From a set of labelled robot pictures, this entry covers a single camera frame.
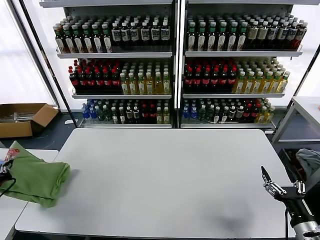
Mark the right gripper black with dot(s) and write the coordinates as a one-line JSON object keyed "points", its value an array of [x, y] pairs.
{"points": [[292, 197]]}

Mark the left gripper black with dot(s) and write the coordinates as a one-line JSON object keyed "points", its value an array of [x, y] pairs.
{"points": [[3, 179]]}

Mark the green printed T-shirt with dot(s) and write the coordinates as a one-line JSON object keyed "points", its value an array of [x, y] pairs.
{"points": [[35, 180]]}

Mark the dark bin with red items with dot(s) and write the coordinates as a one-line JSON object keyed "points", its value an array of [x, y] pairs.
{"points": [[290, 160]]}

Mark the grey blue cloth pile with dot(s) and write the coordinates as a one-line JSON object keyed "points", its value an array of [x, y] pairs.
{"points": [[308, 157]]}

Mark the brown cardboard box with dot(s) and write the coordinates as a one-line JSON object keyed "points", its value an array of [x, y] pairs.
{"points": [[15, 130]]}

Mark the clear plastic packs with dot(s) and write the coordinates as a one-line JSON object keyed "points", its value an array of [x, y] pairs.
{"points": [[17, 117]]}

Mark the small yellow drink bottle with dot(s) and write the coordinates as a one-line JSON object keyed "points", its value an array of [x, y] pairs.
{"points": [[166, 116], [159, 116], [262, 114], [270, 113]]}

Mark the white paper scrap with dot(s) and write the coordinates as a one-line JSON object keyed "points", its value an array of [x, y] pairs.
{"points": [[68, 122]]}

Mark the small red label cola bottle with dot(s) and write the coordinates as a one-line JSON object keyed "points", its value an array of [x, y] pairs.
{"points": [[152, 114], [255, 112], [145, 114], [247, 112]]}

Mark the black cap labelled dark bottle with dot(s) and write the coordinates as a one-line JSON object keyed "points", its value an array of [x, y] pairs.
{"points": [[136, 114], [232, 112], [129, 114], [240, 112]]}

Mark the white cap black drink bottle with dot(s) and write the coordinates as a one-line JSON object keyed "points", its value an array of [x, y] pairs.
{"points": [[122, 116], [217, 113], [114, 116], [225, 113]]}

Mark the blue water bottle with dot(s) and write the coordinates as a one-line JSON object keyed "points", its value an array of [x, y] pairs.
{"points": [[193, 113], [85, 114], [93, 114], [185, 113]]}

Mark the green cap yellow drink bottle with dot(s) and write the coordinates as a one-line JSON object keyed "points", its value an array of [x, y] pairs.
{"points": [[166, 86], [124, 86], [265, 86], [282, 85], [141, 86], [239, 86], [248, 86], [132, 86], [274, 86], [149, 86], [257, 86], [158, 86]]}

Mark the clear green drink bottle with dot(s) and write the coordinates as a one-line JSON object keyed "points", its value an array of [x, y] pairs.
{"points": [[108, 114], [209, 113], [202, 113], [100, 114]]}

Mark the red cap cola bottle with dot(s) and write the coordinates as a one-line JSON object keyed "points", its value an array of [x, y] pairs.
{"points": [[115, 82], [99, 82], [188, 81], [73, 82], [82, 82], [205, 81], [214, 81], [107, 82], [222, 81], [231, 81], [90, 82], [196, 81]]}

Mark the green cap brown tea bottle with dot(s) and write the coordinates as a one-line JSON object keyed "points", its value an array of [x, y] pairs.
{"points": [[88, 44], [231, 40], [60, 45], [191, 40], [221, 40], [211, 40], [107, 44], [200, 40], [70, 45], [240, 40], [79, 45], [98, 44]]}

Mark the grey metal shelf rack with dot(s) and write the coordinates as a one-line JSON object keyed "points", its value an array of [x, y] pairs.
{"points": [[117, 55], [240, 53]]}

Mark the blue label dark bottle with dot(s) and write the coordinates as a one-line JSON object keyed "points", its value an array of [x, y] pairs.
{"points": [[291, 33]]}

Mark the white cap dark drink bottle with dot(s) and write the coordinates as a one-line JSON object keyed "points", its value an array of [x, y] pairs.
{"points": [[144, 34], [154, 34], [125, 35], [281, 33], [164, 34], [134, 35], [115, 35], [271, 33]]}

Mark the red brown tea bottle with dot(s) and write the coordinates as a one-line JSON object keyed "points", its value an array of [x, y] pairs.
{"points": [[300, 33]]}

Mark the beige label dark bottle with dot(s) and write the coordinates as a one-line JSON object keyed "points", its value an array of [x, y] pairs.
{"points": [[261, 33], [252, 33]]}

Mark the white metal frame side table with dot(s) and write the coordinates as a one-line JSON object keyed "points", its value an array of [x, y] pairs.
{"points": [[308, 103]]}

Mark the black window frame post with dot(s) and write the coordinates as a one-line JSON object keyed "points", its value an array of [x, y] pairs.
{"points": [[306, 77], [43, 50]]}

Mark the grey window frame post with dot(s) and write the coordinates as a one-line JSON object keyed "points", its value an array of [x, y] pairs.
{"points": [[32, 50]]}

